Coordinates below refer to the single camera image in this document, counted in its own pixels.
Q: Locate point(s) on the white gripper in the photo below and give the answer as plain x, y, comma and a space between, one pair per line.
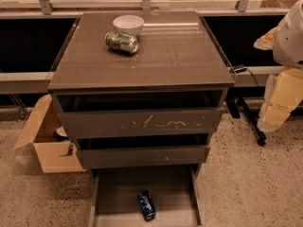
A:
290, 43

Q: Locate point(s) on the blue pepsi can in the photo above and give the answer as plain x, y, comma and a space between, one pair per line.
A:
146, 205

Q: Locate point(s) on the grey middle drawer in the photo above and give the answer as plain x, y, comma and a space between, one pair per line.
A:
162, 150

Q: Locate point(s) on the grey drawer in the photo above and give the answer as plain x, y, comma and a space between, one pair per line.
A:
162, 150
172, 189
140, 114

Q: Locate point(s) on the grey drawer cabinet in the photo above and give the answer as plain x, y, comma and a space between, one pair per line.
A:
176, 54

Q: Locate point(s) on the grey bottom drawer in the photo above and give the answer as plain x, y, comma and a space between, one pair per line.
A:
172, 189

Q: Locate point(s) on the green soda can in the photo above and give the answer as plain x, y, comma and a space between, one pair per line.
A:
121, 41

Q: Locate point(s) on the grey top drawer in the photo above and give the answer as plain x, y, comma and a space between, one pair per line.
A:
140, 114

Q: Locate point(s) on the black wheeled stand leg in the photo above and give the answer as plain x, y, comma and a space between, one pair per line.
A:
233, 105

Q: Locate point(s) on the white bowl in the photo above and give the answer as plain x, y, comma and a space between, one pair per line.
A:
129, 24

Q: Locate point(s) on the open cardboard box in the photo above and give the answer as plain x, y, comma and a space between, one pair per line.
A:
55, 155

